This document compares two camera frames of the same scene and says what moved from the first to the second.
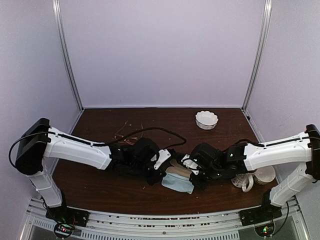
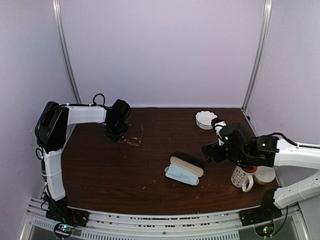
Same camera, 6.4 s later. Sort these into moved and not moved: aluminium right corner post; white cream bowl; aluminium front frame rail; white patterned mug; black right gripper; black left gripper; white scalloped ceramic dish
Moved: black left gripper; black right gripper
Not moved: white patterned mug; white cream bowl; aluminium front frame rail; aluminium right corner post; white scalloped ceramic dish
